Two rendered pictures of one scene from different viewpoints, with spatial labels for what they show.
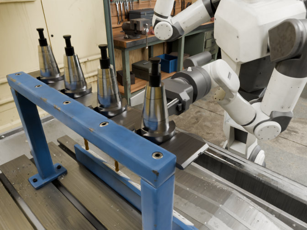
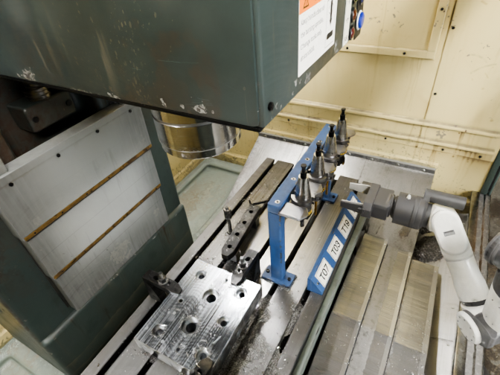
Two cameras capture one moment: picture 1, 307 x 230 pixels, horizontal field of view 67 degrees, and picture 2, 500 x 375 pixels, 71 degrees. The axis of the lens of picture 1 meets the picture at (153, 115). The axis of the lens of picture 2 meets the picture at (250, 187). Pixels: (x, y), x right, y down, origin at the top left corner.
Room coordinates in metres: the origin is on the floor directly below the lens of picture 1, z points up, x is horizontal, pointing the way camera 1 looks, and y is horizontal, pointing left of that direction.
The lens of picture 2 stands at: (0.04, -0.68, 1.85)
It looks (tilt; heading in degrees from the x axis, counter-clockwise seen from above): 39 degrees down; 80
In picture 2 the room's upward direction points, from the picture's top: 5 degrees counter-clockwise
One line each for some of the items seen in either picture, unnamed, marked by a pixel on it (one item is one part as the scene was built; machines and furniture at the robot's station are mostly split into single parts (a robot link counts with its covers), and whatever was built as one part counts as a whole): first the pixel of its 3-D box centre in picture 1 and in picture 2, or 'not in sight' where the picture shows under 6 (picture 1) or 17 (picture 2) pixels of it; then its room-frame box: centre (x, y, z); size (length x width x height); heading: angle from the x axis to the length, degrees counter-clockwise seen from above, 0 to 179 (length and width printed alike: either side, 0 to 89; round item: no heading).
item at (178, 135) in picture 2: not in sight; (196, 109); (0.06, -0.08, 1.56); 0.16 x 0.16 x 0.12
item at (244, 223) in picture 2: not in sight; (242, 234); (0.14, 0.18, 0.93); 0.26 x 0.05 x 0.06; 53
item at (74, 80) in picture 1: (73, 70); (330, 144); (0.45, 0.16, 1.26); 0.04 x 0.04 x 0.07
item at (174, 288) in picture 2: not in sight; (164, 287); (-0.13, 0.00, 0.97); 0.13 x 0.03 x 0.15; 138
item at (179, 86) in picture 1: (178, 90); (388, 204); (0.53, -0.06, 1.18); 0.13 x 0.12 x 0.10; 48
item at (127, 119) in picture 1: (130, 119); (309, 187); (0.33, 0.04, 1.21); 0.07 x 0.05 x 0.01; 138
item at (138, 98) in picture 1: (138, 97); (360, 187); (0.49, 0.03, 1.18); 0.06 x 0.02 x 0.03; 138
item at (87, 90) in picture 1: (76, 91); (329, 157); (0.45, 0.16, 1.21); 0.06 x 0.06 x 0.03
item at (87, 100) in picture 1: (92, 100); (323, 167); (0.41, 0.12, 1.21); 0.07 x 0.05 x 0.01; 138
